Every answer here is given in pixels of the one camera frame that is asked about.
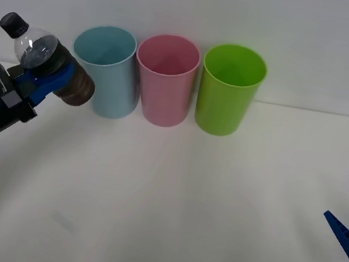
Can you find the small dark plastic bottle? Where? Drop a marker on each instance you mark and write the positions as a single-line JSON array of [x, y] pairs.
[[38, 49]]

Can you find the pale blue plastic bin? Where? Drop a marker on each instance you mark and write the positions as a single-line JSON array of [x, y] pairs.
[[114, 91]]

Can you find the pink plastic bin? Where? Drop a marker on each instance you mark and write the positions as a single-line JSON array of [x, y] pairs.
[[166, 99]]

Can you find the green plastic bin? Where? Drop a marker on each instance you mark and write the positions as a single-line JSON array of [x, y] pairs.
[[222, 108]]

